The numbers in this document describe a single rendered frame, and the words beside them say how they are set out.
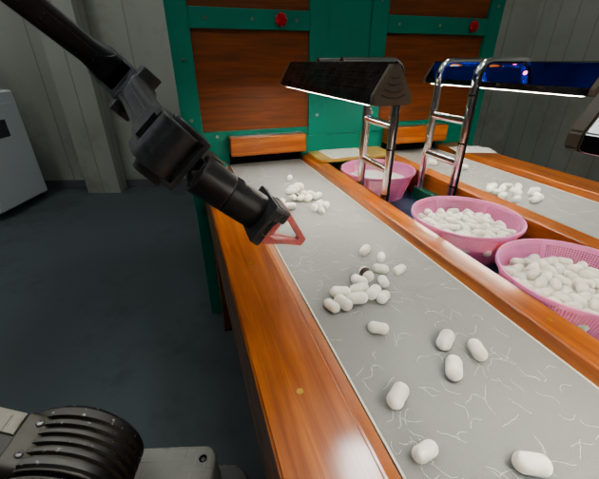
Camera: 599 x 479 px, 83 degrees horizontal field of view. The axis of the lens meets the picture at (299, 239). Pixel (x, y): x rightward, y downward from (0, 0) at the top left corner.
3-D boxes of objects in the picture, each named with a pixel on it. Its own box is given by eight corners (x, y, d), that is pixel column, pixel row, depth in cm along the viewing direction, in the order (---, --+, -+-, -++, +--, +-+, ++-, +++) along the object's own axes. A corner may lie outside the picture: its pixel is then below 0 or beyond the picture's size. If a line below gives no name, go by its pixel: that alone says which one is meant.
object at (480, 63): (448, 218, 107) (484, 56, 86) (411, 196, 123) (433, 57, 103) (495, 210, 112) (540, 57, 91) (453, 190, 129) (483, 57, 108)
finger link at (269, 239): (306, 215, 60) (265, 186, 55) (320, 232, 54) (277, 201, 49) (282, 244, 61) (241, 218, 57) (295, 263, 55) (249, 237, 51)
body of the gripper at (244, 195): (270, 190, 56) (234, 164, 53) (287, 213, 48) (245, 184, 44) (247, 220, 57) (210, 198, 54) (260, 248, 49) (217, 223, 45)
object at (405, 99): (373, 106, 60) (376, 61, 57) (280, 86, 113) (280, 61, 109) (411, 105, 63) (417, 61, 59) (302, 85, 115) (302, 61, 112)
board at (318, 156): (320, 162, 130) (320, 160, 129) (307, 154, 143) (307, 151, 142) (395, 156, 139) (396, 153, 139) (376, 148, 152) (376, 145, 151)
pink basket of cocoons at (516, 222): (485, 289, 73) (497, 251, 69) (386, 243, 91) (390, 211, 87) (532, 250, 88) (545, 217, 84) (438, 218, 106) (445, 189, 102)
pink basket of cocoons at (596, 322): (578, 385, 52) (605, 338, 47) (455, 287, 74) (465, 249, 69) (687, 344, 59) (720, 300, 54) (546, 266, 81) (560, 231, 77)
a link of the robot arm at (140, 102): (104, 98, 71) (137, 58, 70) (128, 117, 75) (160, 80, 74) (122, 170, 40) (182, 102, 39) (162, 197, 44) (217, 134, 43)
